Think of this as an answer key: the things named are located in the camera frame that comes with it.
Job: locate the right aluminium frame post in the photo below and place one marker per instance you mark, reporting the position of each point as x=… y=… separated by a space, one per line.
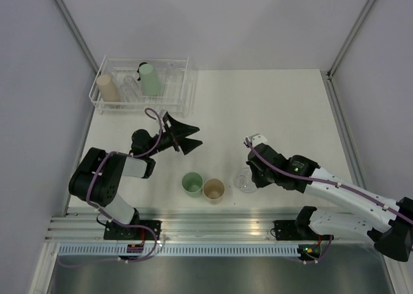
x=362 y=17

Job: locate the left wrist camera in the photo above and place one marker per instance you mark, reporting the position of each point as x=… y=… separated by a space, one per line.
x=163 y=115

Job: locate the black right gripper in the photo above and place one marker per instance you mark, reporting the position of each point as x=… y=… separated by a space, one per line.
x=259 y=182

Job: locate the tall green plastic cup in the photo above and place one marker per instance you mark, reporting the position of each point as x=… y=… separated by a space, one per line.
x=150 y=83

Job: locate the aluminium mounting rail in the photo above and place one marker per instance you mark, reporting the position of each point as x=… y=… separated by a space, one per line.
x=175 y=227

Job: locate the white slotted cable duct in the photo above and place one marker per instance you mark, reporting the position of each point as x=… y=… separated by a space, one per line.
x=213 y=250

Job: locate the aluminium frame post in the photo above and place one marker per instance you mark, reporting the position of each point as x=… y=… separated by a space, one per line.
x=362 y=17
x=76 y=33

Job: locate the beige plastic cup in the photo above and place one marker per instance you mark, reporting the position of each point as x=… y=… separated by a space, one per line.
x=107 y=89
x=213 y=190

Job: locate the white wire dish rack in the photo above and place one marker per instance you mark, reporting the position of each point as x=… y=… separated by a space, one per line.
x=177 y=89

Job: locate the left aluminium frame post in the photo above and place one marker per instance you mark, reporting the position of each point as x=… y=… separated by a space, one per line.
x=76 y=33

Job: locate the short green plastic cup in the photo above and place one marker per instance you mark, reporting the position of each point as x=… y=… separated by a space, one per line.
x=192 y=184

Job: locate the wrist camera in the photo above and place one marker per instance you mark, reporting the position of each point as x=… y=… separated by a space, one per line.
x=163 y=115
x=255 y=140

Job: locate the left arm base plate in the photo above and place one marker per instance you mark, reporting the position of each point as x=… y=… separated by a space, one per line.
x=116 y=232

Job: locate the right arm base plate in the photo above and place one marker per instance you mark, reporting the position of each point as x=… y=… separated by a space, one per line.
x=291 y=230

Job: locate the clear faceted glass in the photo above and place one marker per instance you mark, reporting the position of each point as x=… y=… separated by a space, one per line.
x=128 y=93
x=172 y=67
x=129 y=80
x=243 y=181

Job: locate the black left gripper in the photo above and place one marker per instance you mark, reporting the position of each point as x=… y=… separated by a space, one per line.
x=181 y=131

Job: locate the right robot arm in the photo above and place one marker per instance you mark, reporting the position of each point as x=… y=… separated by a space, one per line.
x=386 y=222

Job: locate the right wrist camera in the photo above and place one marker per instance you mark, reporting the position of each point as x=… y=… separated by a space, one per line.
x=255 y=140

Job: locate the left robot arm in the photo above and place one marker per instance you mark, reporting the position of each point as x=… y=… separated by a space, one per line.
x=96 y=179

